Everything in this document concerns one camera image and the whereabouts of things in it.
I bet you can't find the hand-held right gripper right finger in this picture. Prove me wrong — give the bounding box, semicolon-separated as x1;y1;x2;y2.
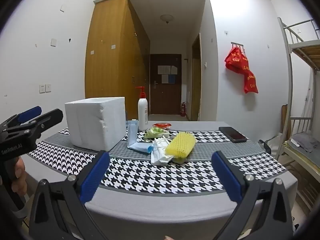
211;151;294;240

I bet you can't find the green snack packet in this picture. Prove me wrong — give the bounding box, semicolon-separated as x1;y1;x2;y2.
144;127;170;140

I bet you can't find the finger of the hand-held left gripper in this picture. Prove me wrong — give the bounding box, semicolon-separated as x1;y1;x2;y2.
7;108;64;143
0;106;42;131

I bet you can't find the white lotion pump bottle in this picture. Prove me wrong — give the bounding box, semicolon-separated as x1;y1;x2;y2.
135;86;149;131

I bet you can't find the houndstooth table cloth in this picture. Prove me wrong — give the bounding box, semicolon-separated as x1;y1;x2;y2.
27;127;288;197

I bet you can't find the black smartphone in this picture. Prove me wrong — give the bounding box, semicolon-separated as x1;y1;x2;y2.
219;126;248;143

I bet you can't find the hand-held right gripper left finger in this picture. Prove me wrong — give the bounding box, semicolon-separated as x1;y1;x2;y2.
29;151;111;240

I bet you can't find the yellow foam fruit net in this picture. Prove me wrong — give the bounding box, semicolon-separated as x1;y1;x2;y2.
165;132;197;158

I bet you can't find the dark brown door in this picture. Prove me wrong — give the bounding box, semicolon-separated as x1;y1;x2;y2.
149;54;182;115

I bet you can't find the white face mask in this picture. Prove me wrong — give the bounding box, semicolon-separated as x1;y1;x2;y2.
150;136;175;166

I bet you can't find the red plastic bag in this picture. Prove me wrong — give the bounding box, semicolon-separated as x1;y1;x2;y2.
224;45;259;94

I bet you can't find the white foam box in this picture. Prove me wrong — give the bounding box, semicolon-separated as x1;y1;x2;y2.
64;96;127;152

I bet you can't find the metal bunk bed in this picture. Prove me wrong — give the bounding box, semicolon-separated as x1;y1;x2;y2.
276;17;320;210

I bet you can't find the grey bedding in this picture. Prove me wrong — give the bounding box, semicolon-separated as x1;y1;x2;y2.
290;132;317;153

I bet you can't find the light wooden side door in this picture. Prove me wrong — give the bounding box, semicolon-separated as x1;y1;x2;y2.
191;33;202;122

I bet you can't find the blue face mask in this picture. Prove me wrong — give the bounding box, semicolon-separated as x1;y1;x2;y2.
127;130;154;153

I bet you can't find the wooden board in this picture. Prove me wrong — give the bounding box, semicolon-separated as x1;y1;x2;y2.
281;104;288;135

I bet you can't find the wooden wardrobe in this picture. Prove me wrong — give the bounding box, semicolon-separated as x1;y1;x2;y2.
84;0;151;120

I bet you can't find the person's left hand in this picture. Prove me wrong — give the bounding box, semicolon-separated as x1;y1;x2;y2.
10;156;28;197

